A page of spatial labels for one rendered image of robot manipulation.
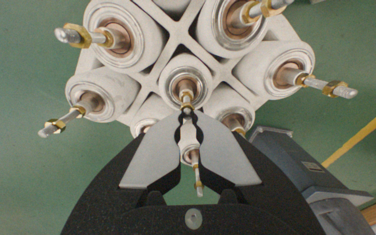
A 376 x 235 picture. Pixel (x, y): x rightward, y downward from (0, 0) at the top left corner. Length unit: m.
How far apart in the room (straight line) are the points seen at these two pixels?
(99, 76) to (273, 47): 0.28
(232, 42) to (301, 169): 0.45
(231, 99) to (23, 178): 1.24
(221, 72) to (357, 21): 0.50
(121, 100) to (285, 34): 0.33
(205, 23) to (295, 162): 0.49
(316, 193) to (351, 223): 0.08
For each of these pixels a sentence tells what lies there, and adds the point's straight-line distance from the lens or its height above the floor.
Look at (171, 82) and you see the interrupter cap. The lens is 0.21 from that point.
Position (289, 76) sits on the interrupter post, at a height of 0.27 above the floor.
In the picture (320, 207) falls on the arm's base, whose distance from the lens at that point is 0.53.
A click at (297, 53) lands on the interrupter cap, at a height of 0.25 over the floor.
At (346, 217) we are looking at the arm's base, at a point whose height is 0.34.
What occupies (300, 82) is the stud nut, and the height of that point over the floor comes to 0.29.
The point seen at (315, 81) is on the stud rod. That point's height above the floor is 0.30.
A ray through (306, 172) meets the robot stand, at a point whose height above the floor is 0.24.
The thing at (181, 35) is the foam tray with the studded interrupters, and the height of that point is 0.18.
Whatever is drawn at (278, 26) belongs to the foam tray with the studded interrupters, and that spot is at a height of 0.18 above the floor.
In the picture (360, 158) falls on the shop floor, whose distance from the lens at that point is 1.27.
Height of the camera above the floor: 0.45
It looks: 59 degrees down
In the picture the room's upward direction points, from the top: 177 degrees clockwise
